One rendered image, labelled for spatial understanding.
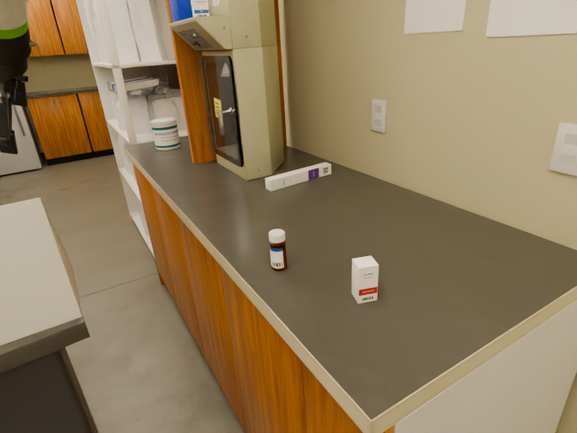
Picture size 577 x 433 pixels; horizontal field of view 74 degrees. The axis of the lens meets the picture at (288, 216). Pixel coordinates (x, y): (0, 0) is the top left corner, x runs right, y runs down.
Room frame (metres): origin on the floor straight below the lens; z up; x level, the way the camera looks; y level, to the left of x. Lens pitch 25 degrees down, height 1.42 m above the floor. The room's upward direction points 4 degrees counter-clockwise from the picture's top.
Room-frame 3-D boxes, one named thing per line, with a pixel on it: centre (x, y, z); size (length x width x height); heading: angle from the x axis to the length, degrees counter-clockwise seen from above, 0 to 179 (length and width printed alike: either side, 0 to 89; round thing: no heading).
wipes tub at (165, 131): (2.04, 0.62, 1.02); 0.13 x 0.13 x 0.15
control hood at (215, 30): (1.52, 0.28, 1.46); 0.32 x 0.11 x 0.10; 29
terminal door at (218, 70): (1.54, 0.24, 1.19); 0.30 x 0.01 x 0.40; 29
